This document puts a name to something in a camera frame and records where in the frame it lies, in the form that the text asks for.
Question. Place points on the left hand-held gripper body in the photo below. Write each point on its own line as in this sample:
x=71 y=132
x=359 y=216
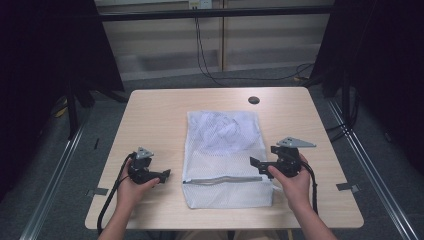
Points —
x=140 y=168

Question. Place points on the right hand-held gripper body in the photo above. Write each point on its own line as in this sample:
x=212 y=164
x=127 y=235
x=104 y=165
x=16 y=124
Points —
x=288 y=160

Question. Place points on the white mesh laundry bag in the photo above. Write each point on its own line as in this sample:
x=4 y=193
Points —
x=226 y=166

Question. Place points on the person's left hand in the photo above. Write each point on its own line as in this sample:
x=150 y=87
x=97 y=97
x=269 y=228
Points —
x=133 y=193

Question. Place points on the person's right hand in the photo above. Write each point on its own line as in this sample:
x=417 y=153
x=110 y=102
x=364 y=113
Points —
x=295 y=190

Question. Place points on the white cloth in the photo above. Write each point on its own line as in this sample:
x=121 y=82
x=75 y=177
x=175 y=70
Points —
x=226 y=128

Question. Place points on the grey tape strip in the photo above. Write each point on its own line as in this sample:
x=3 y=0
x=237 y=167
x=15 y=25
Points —
x=97 y=192
x=347 y=187

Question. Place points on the black metal stand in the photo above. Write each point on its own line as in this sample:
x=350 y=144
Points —
x=72 y=113

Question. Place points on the black curtain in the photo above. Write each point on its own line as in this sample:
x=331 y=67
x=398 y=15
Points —
x=386 y=66
x=40 y=66

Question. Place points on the black horizontal metal bar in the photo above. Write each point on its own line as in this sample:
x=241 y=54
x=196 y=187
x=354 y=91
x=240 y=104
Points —
x=213 y=13

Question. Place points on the metal floor rail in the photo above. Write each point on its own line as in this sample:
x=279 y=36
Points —
x=376 y=173
x=50 y=186

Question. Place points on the white wall socket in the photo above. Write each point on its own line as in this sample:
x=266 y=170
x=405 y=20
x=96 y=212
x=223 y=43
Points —
x=200 y=3

